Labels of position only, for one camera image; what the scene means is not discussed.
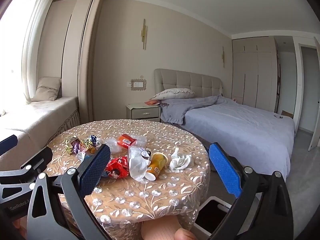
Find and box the beige window seat pad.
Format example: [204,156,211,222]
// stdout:
[0,96,81,166]

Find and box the ruffled pillow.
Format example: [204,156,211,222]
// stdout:
[149,88,195,101]

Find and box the white sheer curtain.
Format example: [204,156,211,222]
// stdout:
[21,0,57,105]

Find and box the red printed snack wrapper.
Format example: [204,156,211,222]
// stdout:
[105,156,130,180]

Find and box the white tissue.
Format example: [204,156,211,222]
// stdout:
[169,147,194,173]

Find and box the beige tufted headboard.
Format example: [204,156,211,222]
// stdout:
[153,68,224,100]

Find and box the grey duvet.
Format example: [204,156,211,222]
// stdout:
[160,95,235,125]

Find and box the clear plastic bag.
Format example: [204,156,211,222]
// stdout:
[104,137,123,155]

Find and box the white square waste bin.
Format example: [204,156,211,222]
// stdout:
[196,196,235,234]

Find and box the white door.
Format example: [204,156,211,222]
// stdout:
[308,36,320,152]

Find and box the red packet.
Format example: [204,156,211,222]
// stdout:
[117,133,148,148]

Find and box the bed with ruffled bedspread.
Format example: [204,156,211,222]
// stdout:
[160,95,296,180]

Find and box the purple snack wrapper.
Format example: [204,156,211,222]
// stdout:
[71,140,88,153]

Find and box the gold candy wrapper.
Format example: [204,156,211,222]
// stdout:
[65,136,78,153]

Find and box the embroidered beige tablecloth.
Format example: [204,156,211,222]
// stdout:
[46,119,212,240]

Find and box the white plastic bag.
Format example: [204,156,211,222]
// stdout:
[128,146,152,182]

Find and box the beige nightstand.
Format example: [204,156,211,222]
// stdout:
[126,103,161,123]

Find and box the yellow paper cup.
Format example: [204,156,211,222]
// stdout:
[146,152,169,182]

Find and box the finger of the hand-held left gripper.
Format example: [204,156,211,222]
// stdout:
[0,146,53,184]
[0,134,18,156]

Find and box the tall gold wall lamp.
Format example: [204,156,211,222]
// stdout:
[140,18,148,50]

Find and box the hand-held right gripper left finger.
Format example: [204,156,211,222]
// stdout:
[26,144,112,240]

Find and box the beige cushion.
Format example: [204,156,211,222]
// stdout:
[35,77,62,102]

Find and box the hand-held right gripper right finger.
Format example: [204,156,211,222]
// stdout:
[208,142,294,240]

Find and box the framed wall switch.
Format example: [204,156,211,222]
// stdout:
[130,79,147,91]

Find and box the blue white snack wrapper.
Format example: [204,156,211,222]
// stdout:
[86,134,103,151]

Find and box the beige wardrobe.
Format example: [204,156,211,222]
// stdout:
[231,36,279,112]

